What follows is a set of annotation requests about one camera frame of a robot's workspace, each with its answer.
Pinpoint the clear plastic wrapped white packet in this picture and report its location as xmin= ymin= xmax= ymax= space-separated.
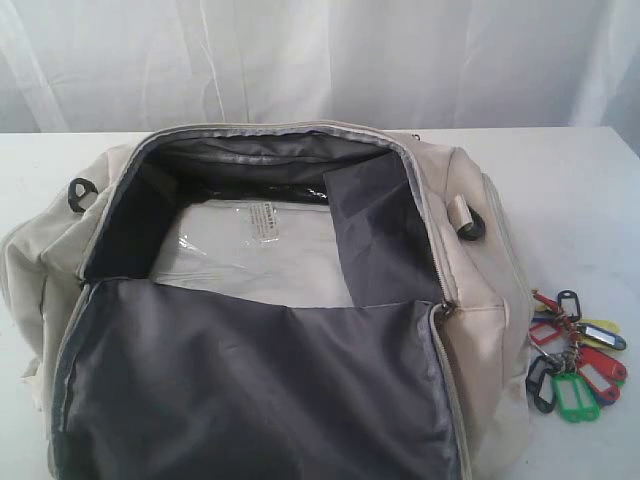
xmin=150 ymin=200 xmax=353 ymax=308

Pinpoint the cream fabric duffel bag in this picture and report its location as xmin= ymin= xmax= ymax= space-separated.
xmin=1 ymin=122 xmax=533 ymax=479

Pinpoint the black right strap ring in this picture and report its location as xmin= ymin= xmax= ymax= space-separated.
xmin=448 ymin=197 xmax=487 ymax=244

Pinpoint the silver main zipper pull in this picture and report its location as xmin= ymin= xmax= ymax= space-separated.
xmin=436 ymin=299 xmax=458 ymax=319

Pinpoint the colourful key tag bunch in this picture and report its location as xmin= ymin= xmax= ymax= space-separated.
xmin=525 ymin=289 xmax=628 ymax=423

